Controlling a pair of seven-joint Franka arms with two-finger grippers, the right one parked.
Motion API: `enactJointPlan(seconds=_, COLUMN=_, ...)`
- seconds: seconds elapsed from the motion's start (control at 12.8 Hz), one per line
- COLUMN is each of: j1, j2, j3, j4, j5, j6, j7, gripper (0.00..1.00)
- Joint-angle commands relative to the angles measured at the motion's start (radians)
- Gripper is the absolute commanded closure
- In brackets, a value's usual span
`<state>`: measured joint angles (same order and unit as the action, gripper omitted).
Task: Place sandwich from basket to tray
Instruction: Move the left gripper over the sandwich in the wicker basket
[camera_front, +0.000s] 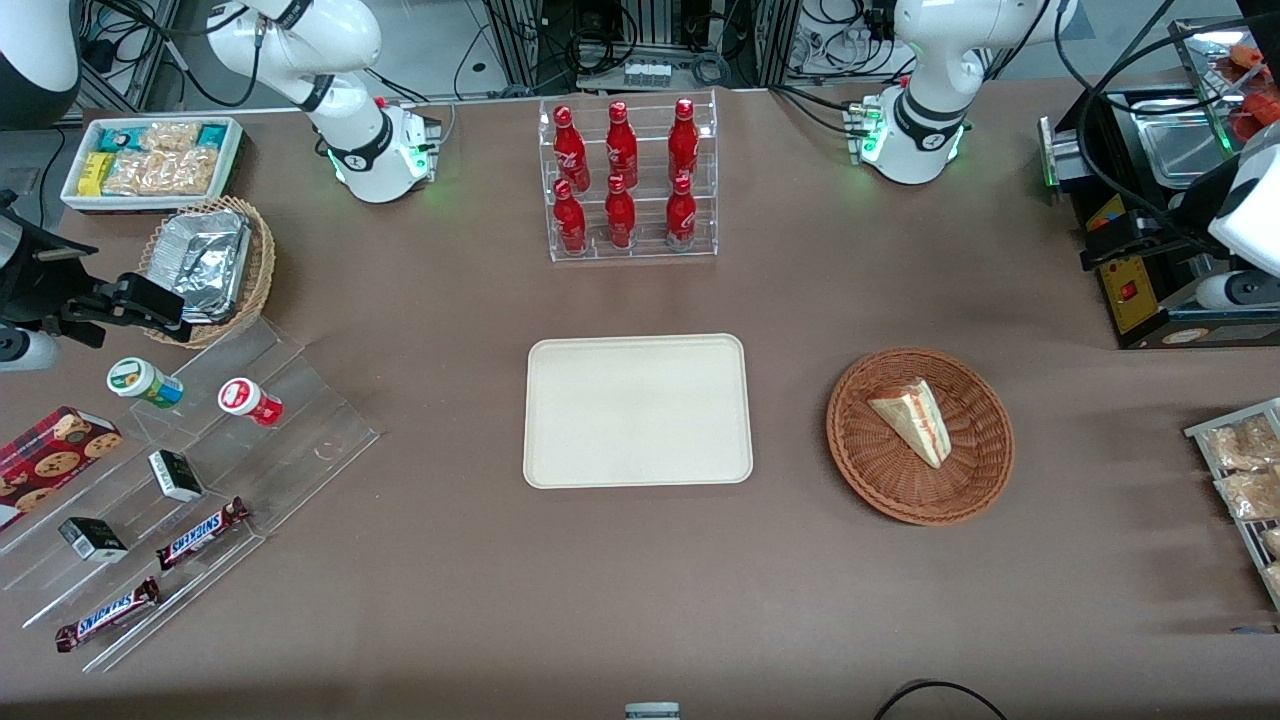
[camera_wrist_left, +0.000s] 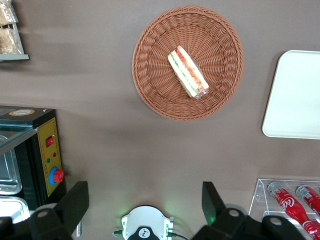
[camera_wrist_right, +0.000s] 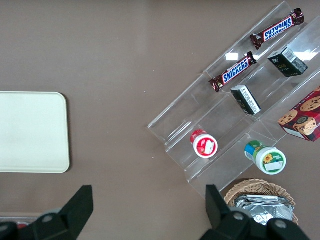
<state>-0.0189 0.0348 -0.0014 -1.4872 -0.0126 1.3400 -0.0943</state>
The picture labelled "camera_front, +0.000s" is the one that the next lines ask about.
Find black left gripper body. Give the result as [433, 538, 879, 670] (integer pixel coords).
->
[1150, 170, 1241, 273]

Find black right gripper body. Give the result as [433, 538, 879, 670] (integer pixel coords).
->
[0, 192, 103, 333]

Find triangular sandwich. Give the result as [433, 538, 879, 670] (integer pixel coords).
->
[867, 378, 953, 469]

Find stainless steel oven tray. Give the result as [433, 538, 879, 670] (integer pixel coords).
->
[1135, 100, 1241, 187]

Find oval wicker basket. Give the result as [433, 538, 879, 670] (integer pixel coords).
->
[138, 196, 277, 349]

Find round brown wicker basket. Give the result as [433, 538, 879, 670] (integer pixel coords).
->
[826, 347, 1015, 527]

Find beige rectangular tray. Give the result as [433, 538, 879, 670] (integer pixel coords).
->
[523, 334, 754, 490]

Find black countertop oven machine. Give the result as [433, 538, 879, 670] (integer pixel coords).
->
[1038, 85, 1280, 351]

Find green lidded yogurt cup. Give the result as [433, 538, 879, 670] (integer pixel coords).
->
[107, 357, 185, 410]

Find aluminium foil container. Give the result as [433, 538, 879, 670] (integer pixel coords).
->
[152, 210, 251, 323]

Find white rectangular snack bin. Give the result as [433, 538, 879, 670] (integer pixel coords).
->
[60, 116, 245, 213]

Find clear bag of crackers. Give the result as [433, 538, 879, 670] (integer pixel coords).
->
[103, 148, 221, 196]
[140, 122, 201, 153]

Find red lidded yogurt cup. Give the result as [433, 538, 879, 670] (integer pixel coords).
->
[218, 378, 284, 428]

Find red cookie box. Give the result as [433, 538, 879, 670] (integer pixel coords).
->
[0, 406, 123, 531]

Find small black box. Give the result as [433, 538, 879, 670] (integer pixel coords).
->
[58, 517, 129, 563]
[148, 450, 204, 503]

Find clear acrylic stepped display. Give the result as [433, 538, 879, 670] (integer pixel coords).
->
[0, 318, 381, 673]

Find Snickers chocolate bar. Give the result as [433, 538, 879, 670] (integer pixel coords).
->
[155, 497, 251, 572]
[55, 576, 162, 653]

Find red cola bottle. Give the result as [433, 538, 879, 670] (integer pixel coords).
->
[553, 105, 591, 193]
[553, 179, 588, 255]
[665, 173, 698, 249]
[604, 174, 637, 250]
[668, 97, 700, 189]
[605, 101, 639, 191]

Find clear acrylic bottle rack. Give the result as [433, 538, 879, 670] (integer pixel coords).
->
[538, 90, 719, 263]

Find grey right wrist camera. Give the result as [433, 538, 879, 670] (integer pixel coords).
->
[0, 325, 61, 373]

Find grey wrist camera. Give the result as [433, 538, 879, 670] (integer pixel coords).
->
[1195, 270, 1280, 312]
[0, 325, 61, 373]

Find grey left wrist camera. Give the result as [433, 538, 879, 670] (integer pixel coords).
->
[1195, 270, 1280, 312]

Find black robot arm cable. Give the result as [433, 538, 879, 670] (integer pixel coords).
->
[1055, 0, 1246, 253]

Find white wire rack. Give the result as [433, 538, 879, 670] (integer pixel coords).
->
[1185, 398, 1280, 611]

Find aluminium frame rack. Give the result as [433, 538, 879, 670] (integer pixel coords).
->
[75, 0, 186, 116]
[480, 0, 801, 96]

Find black table cable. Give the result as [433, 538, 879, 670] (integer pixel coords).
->
[873, 679, 1011, 720]

